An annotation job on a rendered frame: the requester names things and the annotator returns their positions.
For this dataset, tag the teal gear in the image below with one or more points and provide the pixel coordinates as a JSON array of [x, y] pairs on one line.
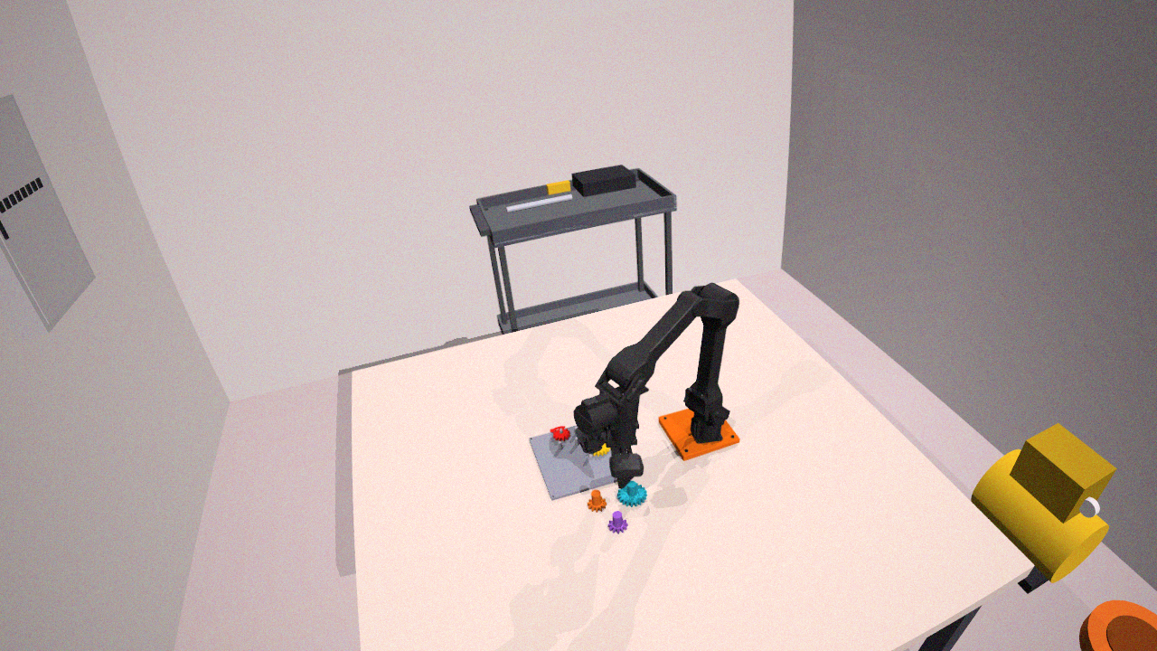
[[632, 494]]

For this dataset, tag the orange gear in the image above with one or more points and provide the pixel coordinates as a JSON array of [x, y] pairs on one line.
[[596, 503]]

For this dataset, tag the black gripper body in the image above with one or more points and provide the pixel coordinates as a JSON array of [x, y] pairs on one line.
[[627, 463]]

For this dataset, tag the purple gear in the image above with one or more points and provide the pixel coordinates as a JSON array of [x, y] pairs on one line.
[[617, 524]]

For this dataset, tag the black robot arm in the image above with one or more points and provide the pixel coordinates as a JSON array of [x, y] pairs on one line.
[[633, 367]]

